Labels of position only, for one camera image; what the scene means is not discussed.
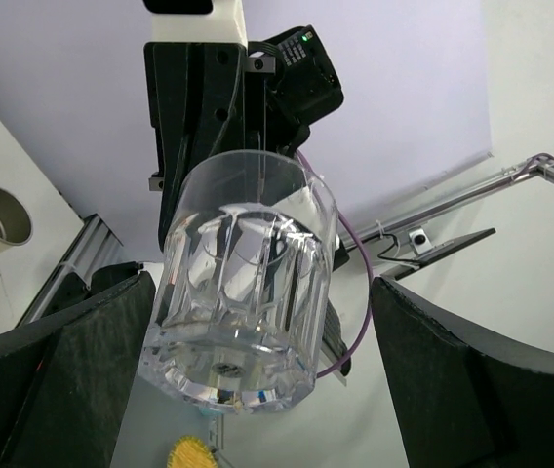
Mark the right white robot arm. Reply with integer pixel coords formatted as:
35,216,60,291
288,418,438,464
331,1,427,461
143,1,344,244

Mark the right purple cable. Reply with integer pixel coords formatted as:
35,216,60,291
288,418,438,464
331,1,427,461
296,149,554,380

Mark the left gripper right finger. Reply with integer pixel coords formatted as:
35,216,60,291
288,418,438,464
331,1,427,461
371,277,554,467

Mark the aluminium frame rail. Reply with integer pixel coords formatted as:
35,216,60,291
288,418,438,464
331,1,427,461
15,151,554,328

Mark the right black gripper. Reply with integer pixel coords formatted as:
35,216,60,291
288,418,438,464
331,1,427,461
143,25,344,245

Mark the clear glass tumbler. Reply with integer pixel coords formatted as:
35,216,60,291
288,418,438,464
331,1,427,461
138,150,338,413

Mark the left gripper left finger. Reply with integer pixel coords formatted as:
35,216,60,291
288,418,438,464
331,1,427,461
0,272,155,467

